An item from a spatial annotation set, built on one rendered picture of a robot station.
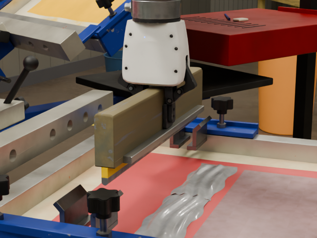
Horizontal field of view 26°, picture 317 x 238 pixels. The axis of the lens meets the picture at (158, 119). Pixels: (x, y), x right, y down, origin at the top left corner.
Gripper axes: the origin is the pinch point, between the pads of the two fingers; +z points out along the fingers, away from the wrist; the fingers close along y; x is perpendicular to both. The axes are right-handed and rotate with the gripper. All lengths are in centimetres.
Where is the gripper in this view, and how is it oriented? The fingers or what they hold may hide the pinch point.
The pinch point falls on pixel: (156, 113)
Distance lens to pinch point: 110.7
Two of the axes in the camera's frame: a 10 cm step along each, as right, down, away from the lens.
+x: 3.5, -2.3, 9.1
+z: 0.0, 9.7, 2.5
